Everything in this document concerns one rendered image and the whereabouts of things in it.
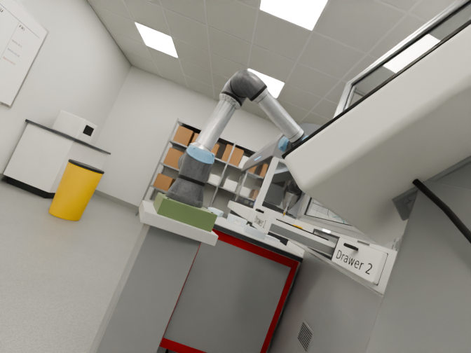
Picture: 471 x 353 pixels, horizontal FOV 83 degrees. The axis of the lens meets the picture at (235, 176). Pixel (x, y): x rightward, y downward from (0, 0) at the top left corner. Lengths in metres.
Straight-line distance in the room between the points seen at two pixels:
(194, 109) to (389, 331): 5.65
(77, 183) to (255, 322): 2.61
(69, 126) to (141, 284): 3.82
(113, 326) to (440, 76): 1.07
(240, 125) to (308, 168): 5.49
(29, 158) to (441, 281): 4.46
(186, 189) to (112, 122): 5.25
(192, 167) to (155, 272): 0.40
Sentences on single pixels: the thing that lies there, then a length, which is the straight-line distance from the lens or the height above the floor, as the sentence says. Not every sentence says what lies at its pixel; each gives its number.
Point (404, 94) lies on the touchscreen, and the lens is 0.29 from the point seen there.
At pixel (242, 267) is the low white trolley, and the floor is 0.60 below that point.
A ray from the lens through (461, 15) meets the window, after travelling 1.50.
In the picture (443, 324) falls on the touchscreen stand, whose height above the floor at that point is 0.85.
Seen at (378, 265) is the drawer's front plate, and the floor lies 0.88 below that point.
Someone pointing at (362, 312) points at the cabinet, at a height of 0.71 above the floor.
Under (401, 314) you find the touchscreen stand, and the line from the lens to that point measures 0.42.
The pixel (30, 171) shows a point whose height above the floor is 0.26.
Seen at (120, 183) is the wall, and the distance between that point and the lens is 5.93.
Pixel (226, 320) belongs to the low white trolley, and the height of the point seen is 0.32.
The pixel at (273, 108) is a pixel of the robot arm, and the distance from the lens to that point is 1.20.
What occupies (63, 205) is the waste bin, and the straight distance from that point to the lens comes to 3.60.
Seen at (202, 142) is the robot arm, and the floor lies 1.09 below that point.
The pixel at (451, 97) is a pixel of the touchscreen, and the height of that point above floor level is 1.04.
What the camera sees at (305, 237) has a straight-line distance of 1.27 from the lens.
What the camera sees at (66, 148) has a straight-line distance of 4.29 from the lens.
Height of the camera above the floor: 0.90
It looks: 5 degrees up
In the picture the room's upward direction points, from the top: 22 degrees clockwise
